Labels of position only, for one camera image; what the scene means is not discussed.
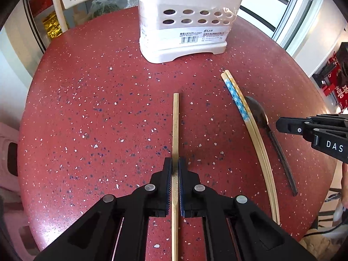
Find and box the black handled metal spoon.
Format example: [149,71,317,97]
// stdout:
[244,95,299,197]

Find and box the yellow patterned bamboo chopstick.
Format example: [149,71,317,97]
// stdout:
[221,70,281,225]

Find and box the blue patterned bamboo chopstick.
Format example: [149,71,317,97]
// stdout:
[220,72,280,225]

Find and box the plain bamboo chopstick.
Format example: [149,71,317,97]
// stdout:
[171,93,179,261]

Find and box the pink plastic stool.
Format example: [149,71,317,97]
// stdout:
[1,123,37,260]

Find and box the white plastic utensil holder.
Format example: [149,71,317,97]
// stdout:
[138,0,242,64]

